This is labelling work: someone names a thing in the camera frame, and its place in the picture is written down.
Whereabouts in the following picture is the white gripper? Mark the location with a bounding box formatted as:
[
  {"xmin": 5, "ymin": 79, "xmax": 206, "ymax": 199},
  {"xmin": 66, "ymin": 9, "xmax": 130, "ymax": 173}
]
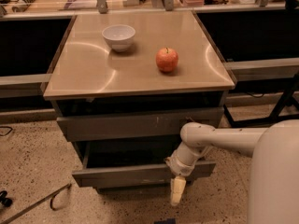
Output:
[{"xmin": 164, "ymin": 142, "xmax": 207, "ymax": 206}]

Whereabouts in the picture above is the grey drawer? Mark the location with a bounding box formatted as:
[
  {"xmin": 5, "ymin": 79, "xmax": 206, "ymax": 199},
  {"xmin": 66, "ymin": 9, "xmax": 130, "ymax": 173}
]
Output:
[
  {"xmin": 57, "ymin": 107, "xmax": 223, "ymax": 142},
  {"xmin": 71, "ymin": 140, "xmax": 217, "ymax": 189}
]

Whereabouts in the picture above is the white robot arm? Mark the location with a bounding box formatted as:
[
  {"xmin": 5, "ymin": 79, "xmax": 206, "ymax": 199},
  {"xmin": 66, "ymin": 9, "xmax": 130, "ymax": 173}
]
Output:
[{"xmin": 165, "ymin": 119, "xmax": 299, "ymax": 224}]

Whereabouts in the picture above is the grey top drawer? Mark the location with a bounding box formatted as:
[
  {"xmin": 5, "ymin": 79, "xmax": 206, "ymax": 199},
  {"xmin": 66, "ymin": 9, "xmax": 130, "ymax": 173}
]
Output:
[{"xmin": 57, "ymin": 107, "xmax": 223, "ymax": 142}]

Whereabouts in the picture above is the grey drawer cabinet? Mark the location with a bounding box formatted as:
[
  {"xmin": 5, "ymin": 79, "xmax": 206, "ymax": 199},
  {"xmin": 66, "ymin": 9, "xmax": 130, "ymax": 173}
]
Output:
[{"xmin": 43, "ymin": 10, "xmax": 235, "ymax": 194}]

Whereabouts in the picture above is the black metal stand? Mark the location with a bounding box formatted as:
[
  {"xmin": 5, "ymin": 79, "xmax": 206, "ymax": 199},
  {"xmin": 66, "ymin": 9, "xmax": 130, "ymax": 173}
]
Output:
[{"xmin": 223, "ymin": 73, "xmax": 299, "ymax": 128}]

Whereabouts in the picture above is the red apple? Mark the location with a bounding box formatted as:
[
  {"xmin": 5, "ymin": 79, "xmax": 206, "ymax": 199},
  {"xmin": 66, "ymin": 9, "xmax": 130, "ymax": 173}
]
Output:
[{"xmin": 155, "ymin": 48, "xmax": 178, "ymax": 73}]

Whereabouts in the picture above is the metal rod with hook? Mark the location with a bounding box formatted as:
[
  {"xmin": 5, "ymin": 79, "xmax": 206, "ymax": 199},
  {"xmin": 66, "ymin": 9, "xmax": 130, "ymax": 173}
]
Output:
[{"xmin": 0, "ymin": 183, "xmax": 72, "ymax": 224}]

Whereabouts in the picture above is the white ceramic bowl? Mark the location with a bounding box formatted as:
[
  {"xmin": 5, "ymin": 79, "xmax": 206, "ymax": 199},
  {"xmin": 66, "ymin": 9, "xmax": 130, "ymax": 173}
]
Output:
[{"xmin": 102, "ymin": 24, "xmax": 135, "ymax": 52}]

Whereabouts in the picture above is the black caster wheel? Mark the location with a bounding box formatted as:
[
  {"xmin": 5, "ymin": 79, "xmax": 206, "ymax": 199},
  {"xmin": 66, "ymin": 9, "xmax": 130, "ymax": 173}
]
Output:
[{"xmin": 0, "ymin": 190, "xmax": 12, "ymax": 207}]

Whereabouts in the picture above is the black floor cable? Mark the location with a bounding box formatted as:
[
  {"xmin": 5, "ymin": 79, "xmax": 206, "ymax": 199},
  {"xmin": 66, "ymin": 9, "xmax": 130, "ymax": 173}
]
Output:
[{"xmin": 0, "ymin": 125, "xmax": 14, "ymax": 138}]

